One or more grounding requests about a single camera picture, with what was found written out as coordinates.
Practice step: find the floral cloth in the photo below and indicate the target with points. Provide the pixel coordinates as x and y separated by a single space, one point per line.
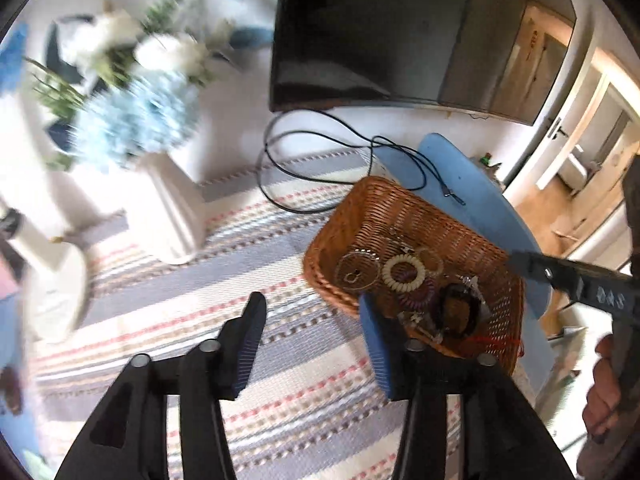
565 390

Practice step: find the white vase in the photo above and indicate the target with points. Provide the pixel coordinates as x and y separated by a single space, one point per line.
170 215

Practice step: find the brown wicker basket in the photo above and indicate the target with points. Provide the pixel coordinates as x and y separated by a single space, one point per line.
380 200

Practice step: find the striped woven table mat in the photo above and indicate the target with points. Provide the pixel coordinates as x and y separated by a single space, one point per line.
165 300

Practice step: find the silver hair clip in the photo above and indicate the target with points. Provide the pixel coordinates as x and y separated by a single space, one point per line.
472 287

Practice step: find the person's right hand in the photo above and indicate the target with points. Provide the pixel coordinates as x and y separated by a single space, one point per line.
602 395

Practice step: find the small green toy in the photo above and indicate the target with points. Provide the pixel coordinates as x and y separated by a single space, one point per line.
487 160

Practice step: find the white door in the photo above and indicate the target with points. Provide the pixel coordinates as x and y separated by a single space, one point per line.
530 160

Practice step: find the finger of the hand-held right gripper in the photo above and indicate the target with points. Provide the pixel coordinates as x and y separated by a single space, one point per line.
565 277

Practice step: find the light blue cloth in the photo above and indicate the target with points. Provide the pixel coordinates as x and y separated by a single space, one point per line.
15 340

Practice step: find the blue oval board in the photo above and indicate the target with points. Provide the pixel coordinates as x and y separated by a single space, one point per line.
480 200

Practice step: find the white round stand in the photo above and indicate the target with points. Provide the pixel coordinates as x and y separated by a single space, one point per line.
55 295

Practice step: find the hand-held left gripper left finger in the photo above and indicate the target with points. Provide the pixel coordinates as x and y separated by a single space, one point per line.
247 355

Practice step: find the blue and white flower bouquet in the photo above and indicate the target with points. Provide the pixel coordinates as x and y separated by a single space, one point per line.
130 120

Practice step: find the black television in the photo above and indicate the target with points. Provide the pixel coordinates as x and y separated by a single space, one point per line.
360 25

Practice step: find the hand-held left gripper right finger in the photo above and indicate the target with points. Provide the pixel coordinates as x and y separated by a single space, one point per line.
377 350

